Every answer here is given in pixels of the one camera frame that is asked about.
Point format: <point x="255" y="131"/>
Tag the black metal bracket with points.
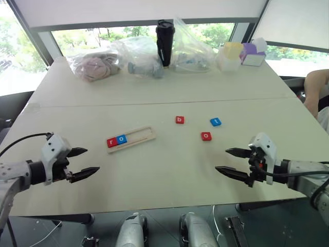
<point x="235" y="231"/>

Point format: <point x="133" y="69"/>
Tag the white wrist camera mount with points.
<point x="268" y="151"/>
<point x="52" y="148"/>

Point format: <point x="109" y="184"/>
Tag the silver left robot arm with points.
<point x="15" y="172"/>

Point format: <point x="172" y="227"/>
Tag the purple and white box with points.
<point x="253" y="55"/>

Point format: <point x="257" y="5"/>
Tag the blue letter tile o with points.
<point x="121" y="139"/>

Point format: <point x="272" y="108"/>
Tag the red letter tile b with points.
<point x="180" y="120"/>

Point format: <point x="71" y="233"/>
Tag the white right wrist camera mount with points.
<point x="268" y="151"/>

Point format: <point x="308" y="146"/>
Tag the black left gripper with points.
<point x="61" y="167"/>

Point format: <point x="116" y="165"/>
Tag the plastic bag with pink cloth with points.
<point x="95" y="67"/>

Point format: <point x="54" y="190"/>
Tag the red letter tile r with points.
<point x="112" y="143"/>

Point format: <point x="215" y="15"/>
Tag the white roller blind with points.
<point x="298" y="20"/>
<point x="128" y="13"/>

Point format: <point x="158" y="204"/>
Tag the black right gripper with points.
<point x="257" y="168"/>

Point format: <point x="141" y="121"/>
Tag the blue letter tile t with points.
<point x="215" y="122"/>

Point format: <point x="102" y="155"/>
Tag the wooden letter tray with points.
<point x="140" y="136"/>

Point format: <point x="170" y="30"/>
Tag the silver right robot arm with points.
<point x="300" y="175"/>

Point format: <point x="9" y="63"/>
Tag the black travel tumbler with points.
<point x="164" y="43"/>

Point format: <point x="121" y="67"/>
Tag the grey rounded robot leg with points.
<point x="131" y="231"/>
<point x="198" y="231"/>

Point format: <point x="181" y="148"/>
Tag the yellow and white container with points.
<point x="230" y="55"/>

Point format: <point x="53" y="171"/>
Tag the red letter tile o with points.
<point x="206" y="136"/>

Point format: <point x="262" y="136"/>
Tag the plastic bag with grey item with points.
<point x="144" y="59"/>

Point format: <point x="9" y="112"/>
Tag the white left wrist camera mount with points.
<point x="52" y="148"/>

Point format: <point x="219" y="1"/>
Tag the clear plastic bag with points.
<point x="191" y="49"/>

